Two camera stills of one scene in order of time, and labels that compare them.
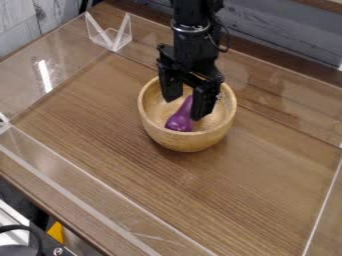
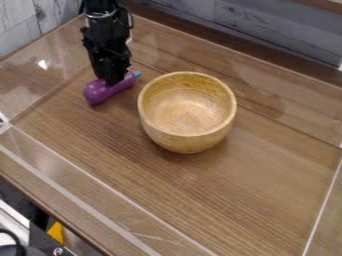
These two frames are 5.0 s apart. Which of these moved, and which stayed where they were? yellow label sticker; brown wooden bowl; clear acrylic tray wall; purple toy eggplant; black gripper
Moved: purple toy eggplant; black gripper
Stayed: brown wooden bowl; yellow label sticker; clear acrylic tray wall
